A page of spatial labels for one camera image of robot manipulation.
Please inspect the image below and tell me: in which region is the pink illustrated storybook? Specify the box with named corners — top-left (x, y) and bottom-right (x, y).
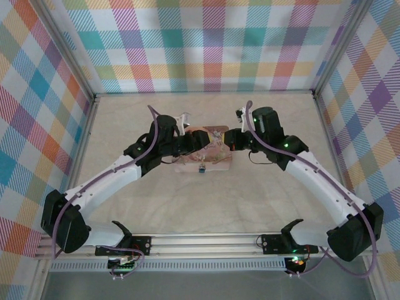
top-left (176, 124), bottom-right (234, 173)

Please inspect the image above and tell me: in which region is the left controller circuit board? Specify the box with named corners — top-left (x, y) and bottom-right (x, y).
top-left (107, 255), bottom-right (138, 270)

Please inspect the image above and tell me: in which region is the controller circuit board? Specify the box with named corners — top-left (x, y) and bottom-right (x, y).
top-left (286, 255), bottom-right (308, 267)
top-left (107, 255), bottom-right (138, 270)

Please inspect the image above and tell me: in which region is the right controller circuit board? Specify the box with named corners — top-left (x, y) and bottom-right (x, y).
top-left (286, 255), bottom-right (308, 267)

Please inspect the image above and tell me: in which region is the grey metal base sheet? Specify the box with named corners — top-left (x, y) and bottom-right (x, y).
top-left (40, 271), bottom-right (376, 300)

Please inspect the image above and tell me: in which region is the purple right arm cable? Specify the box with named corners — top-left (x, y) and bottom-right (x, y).
top-left (243, 100), bottom-right (379, 279)

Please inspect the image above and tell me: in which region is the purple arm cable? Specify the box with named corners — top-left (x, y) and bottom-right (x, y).
top-left (243, 100), bottom-right (379, 279)
top-left (51, 104), bottom-right (159, 279)

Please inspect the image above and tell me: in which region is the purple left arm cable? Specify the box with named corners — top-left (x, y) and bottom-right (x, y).
top-left (51, 104), bottom-right (159, 279)

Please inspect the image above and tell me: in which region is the aluminium frame floor rail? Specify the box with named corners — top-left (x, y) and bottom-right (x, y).
top-left (61, 95), bottom-right (99, 201)
top-left (93, 90), bottom-right (316, 98)
top-left (312, 93), bottom-right (357, 201)

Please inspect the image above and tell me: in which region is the aluminium frame post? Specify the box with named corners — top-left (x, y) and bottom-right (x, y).
top-left (37, 0), bottom-right (98, 99)
top-left (311, 0), bottom-right (373, 94)

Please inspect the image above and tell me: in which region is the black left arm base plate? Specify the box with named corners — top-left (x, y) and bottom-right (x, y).
top-left (95, 236), bottom-right (153, 256)

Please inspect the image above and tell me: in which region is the aluminium mounting rail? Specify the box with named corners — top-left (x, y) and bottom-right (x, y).
top-left (32, 232), bottom-right (381, 261)

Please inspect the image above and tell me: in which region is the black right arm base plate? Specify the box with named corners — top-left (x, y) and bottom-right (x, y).
top-left (261, 234), bottom-right (319, 254)

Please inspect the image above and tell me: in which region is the grey slotted cable duct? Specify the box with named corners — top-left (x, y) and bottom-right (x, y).
top-left (49, 261), bottom-right (288, 273)

